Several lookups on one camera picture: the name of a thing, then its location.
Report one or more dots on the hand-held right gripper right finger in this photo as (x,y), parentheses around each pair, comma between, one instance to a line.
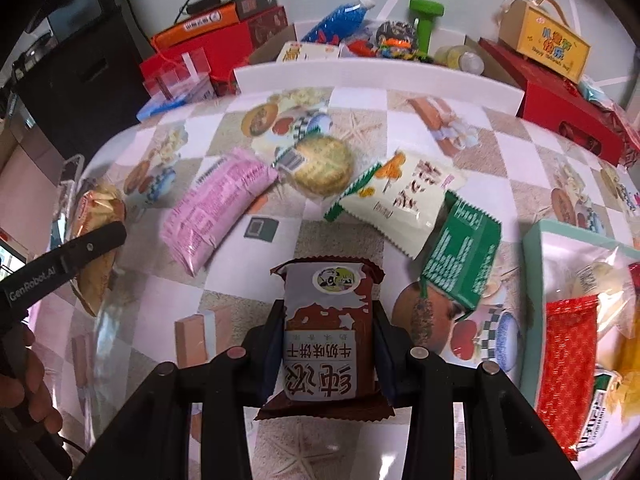
(387,360)

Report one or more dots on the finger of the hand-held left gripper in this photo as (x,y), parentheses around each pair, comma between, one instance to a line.
(90,247)

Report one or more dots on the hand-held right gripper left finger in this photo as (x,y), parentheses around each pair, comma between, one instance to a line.
(270,355)

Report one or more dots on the brown biscuit packet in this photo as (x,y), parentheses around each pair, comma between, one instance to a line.
(325,340)

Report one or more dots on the shiny red patterned packet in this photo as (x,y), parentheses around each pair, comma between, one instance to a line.
(570,365)

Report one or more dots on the white tray with green rim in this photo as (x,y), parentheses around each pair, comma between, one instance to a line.
(550,260)

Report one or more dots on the green and white packet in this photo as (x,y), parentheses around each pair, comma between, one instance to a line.
(602,410)

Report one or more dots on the yellow snack packet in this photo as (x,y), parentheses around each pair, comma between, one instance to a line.
(630,355)

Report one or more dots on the person's left hand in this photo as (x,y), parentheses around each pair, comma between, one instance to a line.
(42,400)

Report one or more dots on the golden round pastry packet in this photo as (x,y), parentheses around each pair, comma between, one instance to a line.
(97,205)

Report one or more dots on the green snack packet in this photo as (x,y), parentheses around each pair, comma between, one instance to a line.
(460,255)

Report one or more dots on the pink snack packet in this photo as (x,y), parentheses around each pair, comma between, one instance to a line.
(215,210)

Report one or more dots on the light blue flat box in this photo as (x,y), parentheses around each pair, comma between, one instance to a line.
(160,107)

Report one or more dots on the white packet with orange print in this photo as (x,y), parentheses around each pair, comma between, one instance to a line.
(400,200)

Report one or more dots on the black cabinet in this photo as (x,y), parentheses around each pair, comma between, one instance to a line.
(75,85)

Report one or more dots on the clear plastic box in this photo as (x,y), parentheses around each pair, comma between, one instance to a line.
(175,82)

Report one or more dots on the round cracker clear packet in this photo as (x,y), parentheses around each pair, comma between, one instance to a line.
(322,165)

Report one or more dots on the pale round pastry clear packet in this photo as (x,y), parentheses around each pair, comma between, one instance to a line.
(600,277)

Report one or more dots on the black appliance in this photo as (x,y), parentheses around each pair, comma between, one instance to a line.
(70,5)

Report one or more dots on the orange box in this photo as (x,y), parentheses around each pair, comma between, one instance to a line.
(200,25)

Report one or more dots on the plain red snack packet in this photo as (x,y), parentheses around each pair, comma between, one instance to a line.
(635,280)

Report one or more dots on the dark red box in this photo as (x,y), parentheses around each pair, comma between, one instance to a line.
(267,25)

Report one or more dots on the white box with yellow print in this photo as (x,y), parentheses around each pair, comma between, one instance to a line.
(305,52)

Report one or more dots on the dark brown box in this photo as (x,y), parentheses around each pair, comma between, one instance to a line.
(255,2)

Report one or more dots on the large red gift box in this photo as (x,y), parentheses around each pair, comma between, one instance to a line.
(555,105)

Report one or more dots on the pale plastic bottle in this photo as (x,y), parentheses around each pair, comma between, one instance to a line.
(457,57)

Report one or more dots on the colourful toy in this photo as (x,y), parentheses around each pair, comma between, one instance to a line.
(397,37)

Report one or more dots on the red patterned flat box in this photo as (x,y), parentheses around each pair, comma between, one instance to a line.
(625,130)

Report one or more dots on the blue bead-filled bottle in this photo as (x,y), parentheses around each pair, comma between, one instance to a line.
(340,17)

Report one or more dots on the light blue packet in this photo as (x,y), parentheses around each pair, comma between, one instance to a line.
(595,91)

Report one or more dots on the green dumbbell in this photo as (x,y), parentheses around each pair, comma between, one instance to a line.
(425,20)

